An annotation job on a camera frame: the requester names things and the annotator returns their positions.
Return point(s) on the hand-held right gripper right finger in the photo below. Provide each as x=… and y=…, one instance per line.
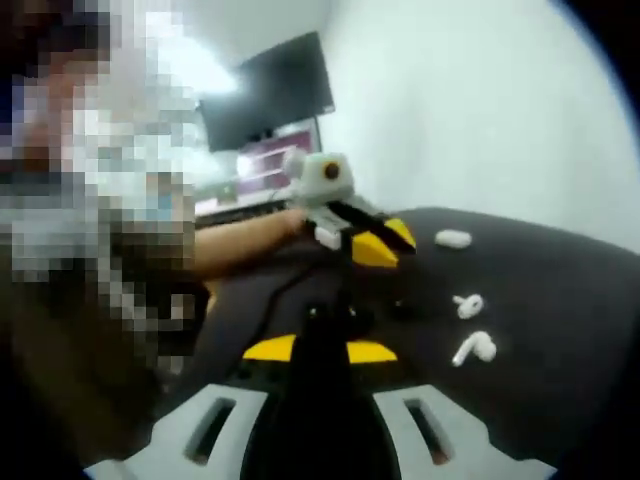
x=480, y=445

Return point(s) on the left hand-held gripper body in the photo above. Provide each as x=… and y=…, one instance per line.
x=320, y=187

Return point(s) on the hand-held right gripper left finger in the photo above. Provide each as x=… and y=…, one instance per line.
x=160, y=445

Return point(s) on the white oval charging case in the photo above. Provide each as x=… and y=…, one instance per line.
x=452, y=238

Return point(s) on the white earphone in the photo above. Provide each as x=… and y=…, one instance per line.
x=482, y=347
x=467, y=312

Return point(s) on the purple lit screen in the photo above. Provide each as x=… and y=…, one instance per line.
x=270, y=170

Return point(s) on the black monitor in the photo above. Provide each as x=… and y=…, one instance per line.
x=270, y=95

